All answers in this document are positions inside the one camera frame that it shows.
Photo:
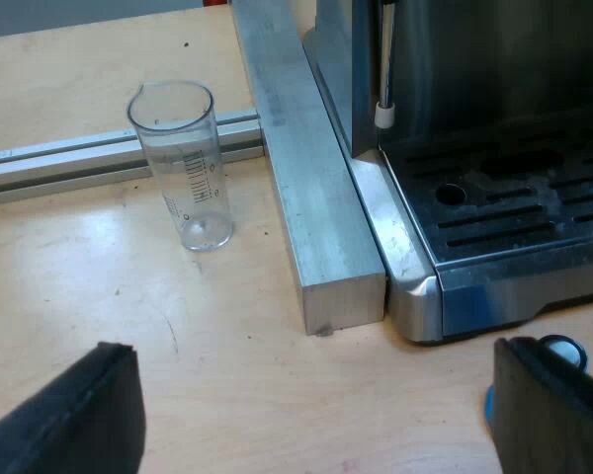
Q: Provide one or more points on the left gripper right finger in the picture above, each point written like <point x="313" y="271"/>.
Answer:
<point x="543" y="419"/>

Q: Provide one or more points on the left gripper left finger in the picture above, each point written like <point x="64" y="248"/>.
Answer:
<point x="74" y="419"/>

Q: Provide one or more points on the bright blue tamper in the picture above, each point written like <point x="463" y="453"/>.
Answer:
<point x="566" y="351"/>

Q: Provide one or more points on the steel espresso machine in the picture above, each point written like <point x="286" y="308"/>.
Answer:
<point x="474" y="197"/>

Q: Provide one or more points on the clear measuring glass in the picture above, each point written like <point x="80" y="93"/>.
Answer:
<point x="188" y="168"/>

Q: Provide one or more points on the metal block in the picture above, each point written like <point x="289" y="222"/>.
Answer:
<point x="306" y="178"/>

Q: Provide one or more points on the aluminium rail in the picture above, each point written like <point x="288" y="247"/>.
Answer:
<point x="79" y="158"/>

